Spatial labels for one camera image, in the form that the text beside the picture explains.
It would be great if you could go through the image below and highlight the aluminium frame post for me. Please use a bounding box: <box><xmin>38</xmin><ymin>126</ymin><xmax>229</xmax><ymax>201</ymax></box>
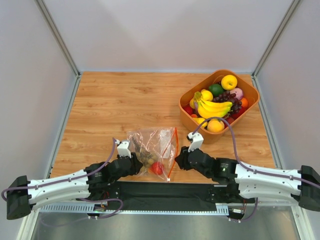
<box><xmin>252</xmin><ymin>0</ymin><xmax>302</xmax><ymax>76</ymax></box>
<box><xmin>34</xmin><ymin>0</ymin><xmax>82</xmax><ymax>76</ymax></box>

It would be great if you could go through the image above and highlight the peach fruit front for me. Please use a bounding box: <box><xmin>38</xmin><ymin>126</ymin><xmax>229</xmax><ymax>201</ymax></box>
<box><xmin>206</xmin><ymin>119</ymin><xmax>225</xmax><ymax>133</ymax></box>

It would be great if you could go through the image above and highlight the orange plastic bin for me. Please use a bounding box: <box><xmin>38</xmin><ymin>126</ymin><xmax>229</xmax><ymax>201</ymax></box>
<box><xmin>179</xmin><ymin>69</ymin><xmax>260</xmax><ymax>145</ymax></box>

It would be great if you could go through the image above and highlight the grey cable duct rail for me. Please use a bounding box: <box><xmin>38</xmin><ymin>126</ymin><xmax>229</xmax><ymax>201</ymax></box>
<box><xmin>39</xmin><ymin>201</ymin><xmax>232</xmax><ymax>216</ymax></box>

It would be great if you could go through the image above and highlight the yellow banana bunch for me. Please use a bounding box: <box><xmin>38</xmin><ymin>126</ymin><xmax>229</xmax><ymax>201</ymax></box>
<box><xmin>193</xmin><ymin>91</ymin><xmax>233</xmax><ymax>119</ymax></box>

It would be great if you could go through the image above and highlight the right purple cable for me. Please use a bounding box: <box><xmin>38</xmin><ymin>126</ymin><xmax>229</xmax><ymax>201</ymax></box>
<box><xmin>191</xmin><ymin>116</ymin><xmax>320</xmax><ymax>188</ymax></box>

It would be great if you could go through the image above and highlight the purple onion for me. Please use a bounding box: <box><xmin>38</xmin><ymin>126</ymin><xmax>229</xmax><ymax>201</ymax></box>
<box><xmin>230</xmin><ymin>87</ymin><xmax>244</xmax><ymax>100</ymax></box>

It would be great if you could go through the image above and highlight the orange fruit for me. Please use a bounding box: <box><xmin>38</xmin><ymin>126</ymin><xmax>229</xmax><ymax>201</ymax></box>
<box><xmin>240</xmin><ymin>97</ymin><xmax>249</xmax><ymax>108</ymax></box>

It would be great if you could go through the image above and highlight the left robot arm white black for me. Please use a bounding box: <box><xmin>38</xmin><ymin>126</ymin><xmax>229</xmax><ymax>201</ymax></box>
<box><xmin>3</xmin><ymin>152</ymin><xmax>143</xmax><ymax>220</ymax></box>

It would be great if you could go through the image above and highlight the dark purple grape bunch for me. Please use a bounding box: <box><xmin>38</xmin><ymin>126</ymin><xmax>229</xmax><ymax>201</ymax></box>
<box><xmin>212</xmin><ymin>91</ymin><xmax>242</xmax><ymax>114</ymax></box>

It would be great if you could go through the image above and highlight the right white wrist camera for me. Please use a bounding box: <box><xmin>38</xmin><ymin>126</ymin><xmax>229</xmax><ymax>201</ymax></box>
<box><xmin>187</xmin><ymin>131</ymin><xmax>204</xmax><ymax>153</ymax></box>

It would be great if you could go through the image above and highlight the red apple in bin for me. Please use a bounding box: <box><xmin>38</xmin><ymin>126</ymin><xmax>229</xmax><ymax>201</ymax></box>
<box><xmin>224</xmin><ymin>117</ymin><xmax>235</xmax><ymax>128</ymax></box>

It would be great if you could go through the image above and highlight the yellow apple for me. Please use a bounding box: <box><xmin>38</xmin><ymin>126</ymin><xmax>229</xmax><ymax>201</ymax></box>
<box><xmin>221</xmin><ymin>74</ymin><xmax>238</xmax><ymax>91</ymax></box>

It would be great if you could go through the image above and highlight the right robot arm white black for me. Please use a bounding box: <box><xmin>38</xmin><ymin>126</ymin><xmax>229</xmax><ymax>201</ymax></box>
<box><xmin>174</xmin><ymin>146</ymin><xmax>320</xmax><ymax>212</ymax></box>

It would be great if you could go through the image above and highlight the left aluminium frame post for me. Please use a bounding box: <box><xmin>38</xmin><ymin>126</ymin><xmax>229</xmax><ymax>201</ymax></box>
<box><xmin>34</xmin><ymin>0</ymin><xmax>82</xmax><ymax>76</ymax></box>

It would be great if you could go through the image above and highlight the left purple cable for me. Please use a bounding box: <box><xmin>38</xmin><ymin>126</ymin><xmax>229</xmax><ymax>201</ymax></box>
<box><xmin>1</xmin><ymin>137</ymin><xmax>120</xmax><ymax>202</ymax></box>

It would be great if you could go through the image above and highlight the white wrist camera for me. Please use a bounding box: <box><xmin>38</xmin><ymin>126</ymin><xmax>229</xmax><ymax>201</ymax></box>
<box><xmin>115</xmin><ymin>139</ymin><xmax>132</xmax><ymax>158</ymax></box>
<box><xmin>187</xmin><ymin>131</ymin><xmax>204</xmax><ymax>153</ymax></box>

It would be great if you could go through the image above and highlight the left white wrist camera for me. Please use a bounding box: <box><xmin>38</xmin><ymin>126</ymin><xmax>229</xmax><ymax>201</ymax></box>
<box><xmin>115</xmin><ymin>139</ymin><xmax>132</xmax><ymax>158</ymax></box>

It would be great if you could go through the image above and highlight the green lime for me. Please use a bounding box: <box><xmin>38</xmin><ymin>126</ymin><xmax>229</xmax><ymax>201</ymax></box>
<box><xmin>208</xmin><ymin>84</ymin><xmax>225</xmax><ymax>97</ymax></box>

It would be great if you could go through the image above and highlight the purple cable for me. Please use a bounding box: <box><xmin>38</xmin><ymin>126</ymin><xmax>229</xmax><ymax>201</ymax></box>
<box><xmin>191</xmin><ymin>116</ymin><xmax>320</xmax><ymax>188</ymax></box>
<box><xmin>1</xmin><ymin>137</ymin><xmax>120</xmax><ymax>202</ymax></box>

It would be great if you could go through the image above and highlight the brown longan bunch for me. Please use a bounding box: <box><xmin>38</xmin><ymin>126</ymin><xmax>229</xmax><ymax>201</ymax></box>
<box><xmin>131</xmin><ymin>138</ymin><xmax>159</xmax><ymax>175</ymax></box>

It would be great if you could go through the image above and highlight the red pepper in bin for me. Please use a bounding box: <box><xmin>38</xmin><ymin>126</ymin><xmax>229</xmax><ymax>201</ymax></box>
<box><xmin>183</xmin><ymin>105</ymin><xmax>194</xmax><ymax>116</ymax></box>

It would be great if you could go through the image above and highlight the small yellow lemon front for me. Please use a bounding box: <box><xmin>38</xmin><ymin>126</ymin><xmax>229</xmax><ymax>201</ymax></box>
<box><xmin>194</xmin><ymin>117</ymin><xmax>208</xmax><ymax>128</ymax></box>

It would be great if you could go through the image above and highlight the right aluminium frame post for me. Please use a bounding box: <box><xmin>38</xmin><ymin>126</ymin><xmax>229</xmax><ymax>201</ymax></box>
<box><xmin>252</xmin><ymin>0</ymin><xmax>302</xmax><ymax>76</ymax></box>

